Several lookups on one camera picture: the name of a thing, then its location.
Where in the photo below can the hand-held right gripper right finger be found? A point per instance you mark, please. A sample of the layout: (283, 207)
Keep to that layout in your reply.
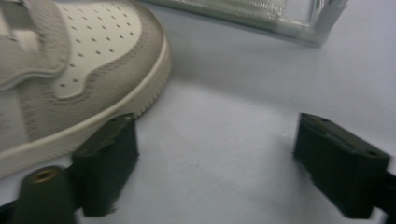
(339, 168)

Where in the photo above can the white frame bar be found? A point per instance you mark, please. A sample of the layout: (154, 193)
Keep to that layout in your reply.
(314, 32)

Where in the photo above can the beige and white sneaker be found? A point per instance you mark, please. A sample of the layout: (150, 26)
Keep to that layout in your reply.
(93, 62)

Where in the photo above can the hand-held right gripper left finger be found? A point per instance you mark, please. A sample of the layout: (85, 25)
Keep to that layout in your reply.
(102, 168)

